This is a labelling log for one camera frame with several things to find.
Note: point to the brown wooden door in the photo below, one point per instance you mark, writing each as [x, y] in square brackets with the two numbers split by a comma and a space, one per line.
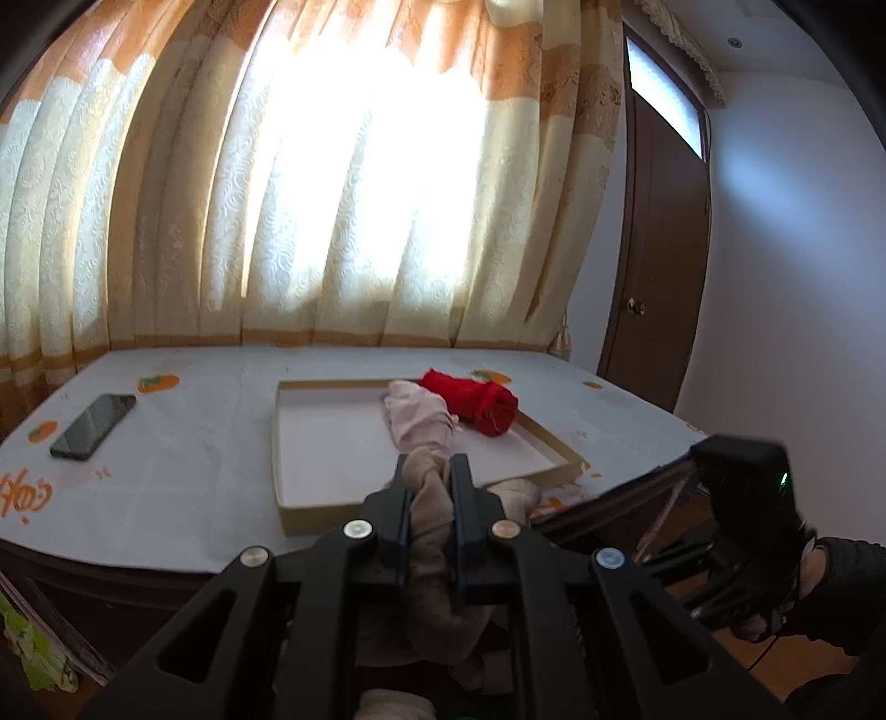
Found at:
[657, 277]

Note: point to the bright red garment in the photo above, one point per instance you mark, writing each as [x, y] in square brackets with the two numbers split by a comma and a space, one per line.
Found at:
[477, 405]

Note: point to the curtain tassel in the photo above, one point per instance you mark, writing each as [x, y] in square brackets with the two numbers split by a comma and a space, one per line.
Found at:
[564, 339]

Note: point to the tan knit garment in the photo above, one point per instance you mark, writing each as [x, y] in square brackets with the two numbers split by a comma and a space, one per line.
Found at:
[516, 495]

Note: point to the black smartphone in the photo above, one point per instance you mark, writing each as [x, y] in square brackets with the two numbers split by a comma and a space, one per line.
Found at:
[93, 426]

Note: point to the person's right forearm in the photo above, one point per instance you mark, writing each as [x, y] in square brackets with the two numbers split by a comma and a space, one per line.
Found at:
[855, 595]

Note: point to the dark wooden dresser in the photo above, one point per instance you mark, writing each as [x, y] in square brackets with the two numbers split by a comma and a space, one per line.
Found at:
[104, 595]

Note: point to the lace curtain valance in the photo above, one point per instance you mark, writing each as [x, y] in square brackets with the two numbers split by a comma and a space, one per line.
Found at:
[692, 52]

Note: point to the light pink garment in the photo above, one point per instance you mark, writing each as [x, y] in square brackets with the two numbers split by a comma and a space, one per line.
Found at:
[415, 415]

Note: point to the beige dotted garment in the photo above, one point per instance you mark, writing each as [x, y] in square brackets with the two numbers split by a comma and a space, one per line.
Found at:
[429, 512]

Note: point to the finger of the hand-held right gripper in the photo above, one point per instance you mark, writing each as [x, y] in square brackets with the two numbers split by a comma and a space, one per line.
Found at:
[675, 555]

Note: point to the transom window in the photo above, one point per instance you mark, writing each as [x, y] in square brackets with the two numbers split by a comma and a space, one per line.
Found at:
[664, 90]

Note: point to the green patterned cloth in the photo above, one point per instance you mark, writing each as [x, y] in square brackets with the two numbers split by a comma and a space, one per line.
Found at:
[31, 651]

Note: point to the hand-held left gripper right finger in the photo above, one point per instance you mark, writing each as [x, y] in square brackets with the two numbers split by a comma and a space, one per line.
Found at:
[462, 512]

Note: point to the cream and orange curtain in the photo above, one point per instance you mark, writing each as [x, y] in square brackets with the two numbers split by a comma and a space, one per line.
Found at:
[138, 208]

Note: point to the person's right hand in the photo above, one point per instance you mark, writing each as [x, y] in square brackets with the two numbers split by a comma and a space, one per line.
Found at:
[782, 595]

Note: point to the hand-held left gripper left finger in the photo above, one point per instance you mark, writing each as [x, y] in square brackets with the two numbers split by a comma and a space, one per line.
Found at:
[398, 519]

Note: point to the pale beige ribbed garment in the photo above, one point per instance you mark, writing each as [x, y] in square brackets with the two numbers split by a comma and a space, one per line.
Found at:
[394, 706]

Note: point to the brass door knob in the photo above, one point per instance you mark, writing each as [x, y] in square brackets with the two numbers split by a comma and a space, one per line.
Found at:
[633, 307]

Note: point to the shallow cardboard box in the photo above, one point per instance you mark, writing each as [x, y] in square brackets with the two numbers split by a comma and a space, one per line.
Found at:
[332, 443]

